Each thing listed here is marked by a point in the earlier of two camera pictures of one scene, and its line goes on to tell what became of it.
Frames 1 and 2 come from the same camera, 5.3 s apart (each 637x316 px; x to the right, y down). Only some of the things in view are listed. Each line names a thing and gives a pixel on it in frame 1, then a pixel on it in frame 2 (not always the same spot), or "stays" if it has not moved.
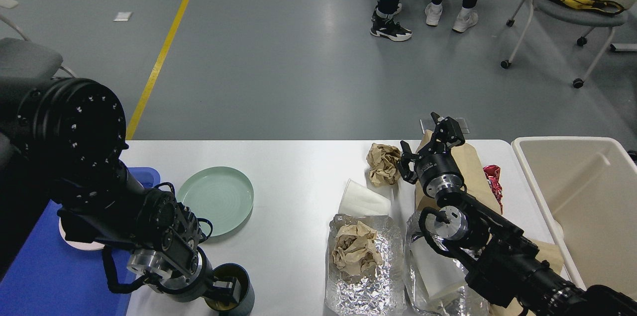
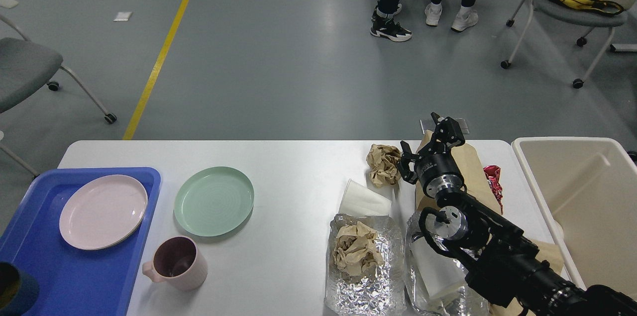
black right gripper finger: x=407 y=157 stays
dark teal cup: x=245 y=289 → x=19 y=291
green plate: x=223 y=195 stays
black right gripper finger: x=448 y=134 stays
